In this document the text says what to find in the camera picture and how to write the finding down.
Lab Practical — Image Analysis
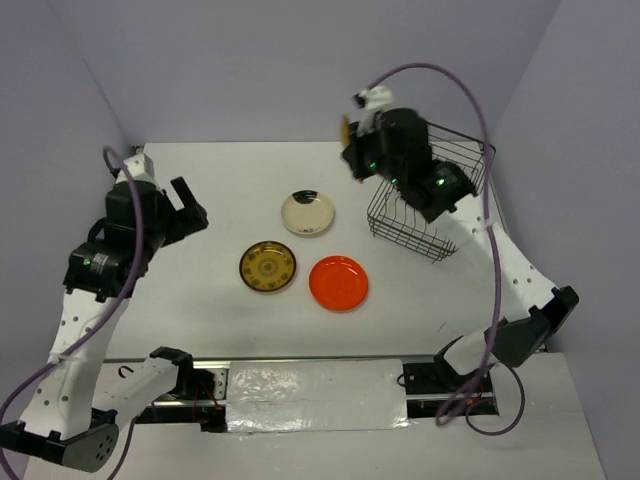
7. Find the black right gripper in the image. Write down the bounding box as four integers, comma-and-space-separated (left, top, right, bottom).
342, 117, 403, 186

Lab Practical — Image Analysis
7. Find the yellow patterned plate brown rim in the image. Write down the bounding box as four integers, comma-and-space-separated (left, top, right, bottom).
339, 115, 350, 149

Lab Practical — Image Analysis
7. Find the cream plate floral print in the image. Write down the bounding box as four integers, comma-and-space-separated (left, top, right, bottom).
280, 190, 335, 238

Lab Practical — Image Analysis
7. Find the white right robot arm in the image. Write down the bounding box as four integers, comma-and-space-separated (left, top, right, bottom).
340, 108, 579, 391

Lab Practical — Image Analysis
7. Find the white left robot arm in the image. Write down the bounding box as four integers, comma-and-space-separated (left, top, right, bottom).
1, 177, 208, 473

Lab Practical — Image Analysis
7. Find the silver foil tape cover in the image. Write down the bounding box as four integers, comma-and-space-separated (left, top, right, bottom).
226, 359, 409, 434

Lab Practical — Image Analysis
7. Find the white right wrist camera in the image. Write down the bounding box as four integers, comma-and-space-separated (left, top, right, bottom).
353, 85, 394, 117

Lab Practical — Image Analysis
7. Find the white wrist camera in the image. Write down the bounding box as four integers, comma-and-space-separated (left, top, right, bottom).
123, 153, 156, 184
353, 85, 394, 117

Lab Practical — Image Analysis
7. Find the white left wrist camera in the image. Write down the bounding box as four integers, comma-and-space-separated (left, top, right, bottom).
123, 153, 156, 184

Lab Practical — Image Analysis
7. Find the grey wire dish rack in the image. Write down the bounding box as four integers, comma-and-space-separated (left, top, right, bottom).
366, 123, 484, 263

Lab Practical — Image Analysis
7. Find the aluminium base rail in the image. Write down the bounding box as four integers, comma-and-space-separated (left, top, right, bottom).
161, 357, 473, 408

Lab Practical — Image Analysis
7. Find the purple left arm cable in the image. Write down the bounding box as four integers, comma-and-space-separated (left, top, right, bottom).
0, 145, 146, 480

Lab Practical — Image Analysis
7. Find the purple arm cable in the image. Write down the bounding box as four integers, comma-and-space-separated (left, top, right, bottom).
372, 63, 526, 437
0, 145, 146, 480

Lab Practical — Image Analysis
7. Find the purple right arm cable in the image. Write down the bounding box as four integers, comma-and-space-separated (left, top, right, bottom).
372, 63, 526, 437

